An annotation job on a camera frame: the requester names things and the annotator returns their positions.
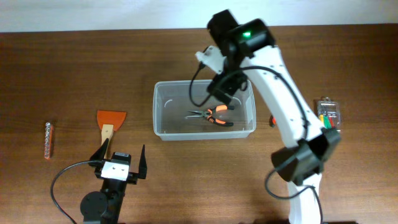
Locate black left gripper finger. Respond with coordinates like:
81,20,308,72
90,138,109,161
138,145,147,179

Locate orange scraper with wooden handle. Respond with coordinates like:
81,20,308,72
96,110,127,144

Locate clear plastic container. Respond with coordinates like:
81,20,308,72
153,80,256,141

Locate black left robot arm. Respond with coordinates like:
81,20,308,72
80,139,147,224

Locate orange bit holder strip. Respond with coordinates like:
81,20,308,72
44,122,54,159

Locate clear box of coloured tubes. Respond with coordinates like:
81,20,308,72
317,97,341,132

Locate orange black long-nose pliers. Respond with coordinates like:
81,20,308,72
185,105,235,127

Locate red black diagonal cutters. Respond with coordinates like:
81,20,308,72
269,115,276,128

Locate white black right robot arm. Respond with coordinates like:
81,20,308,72
197,10,341,223

